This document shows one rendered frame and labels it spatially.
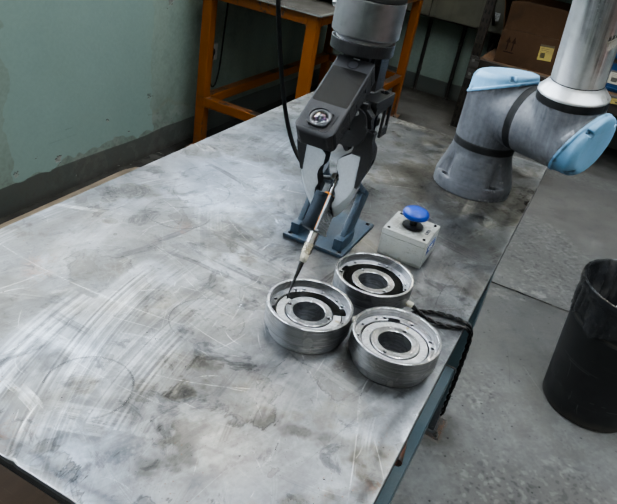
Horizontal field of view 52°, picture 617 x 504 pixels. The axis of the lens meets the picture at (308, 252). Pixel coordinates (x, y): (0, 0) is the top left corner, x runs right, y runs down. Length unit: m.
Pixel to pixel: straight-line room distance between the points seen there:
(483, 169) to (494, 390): 1.02
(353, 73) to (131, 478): 0.45
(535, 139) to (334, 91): 0.54
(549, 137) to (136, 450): 0.81
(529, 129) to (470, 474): 0.99
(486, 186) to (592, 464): 1.03
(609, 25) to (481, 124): 0.27
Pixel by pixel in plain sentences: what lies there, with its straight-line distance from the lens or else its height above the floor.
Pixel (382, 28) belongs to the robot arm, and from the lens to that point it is 0.70.
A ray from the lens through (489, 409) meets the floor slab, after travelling 2.02.
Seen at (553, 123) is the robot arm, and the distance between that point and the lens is 1.12.
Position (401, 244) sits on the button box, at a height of 0.83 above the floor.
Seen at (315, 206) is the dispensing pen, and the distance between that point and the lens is 0.76.
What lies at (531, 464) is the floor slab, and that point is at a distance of 1.93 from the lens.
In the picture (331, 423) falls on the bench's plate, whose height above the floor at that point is 0.80.
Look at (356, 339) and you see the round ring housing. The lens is 0.72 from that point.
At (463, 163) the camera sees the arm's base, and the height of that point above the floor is 0.86.
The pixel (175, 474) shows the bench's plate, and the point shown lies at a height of 0.80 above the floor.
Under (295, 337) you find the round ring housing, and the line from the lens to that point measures 0.72.
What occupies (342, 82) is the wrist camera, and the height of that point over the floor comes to 1.09.
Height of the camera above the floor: 1.28
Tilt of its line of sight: 31 degrees down
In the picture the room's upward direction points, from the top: 11 degrees clockwise
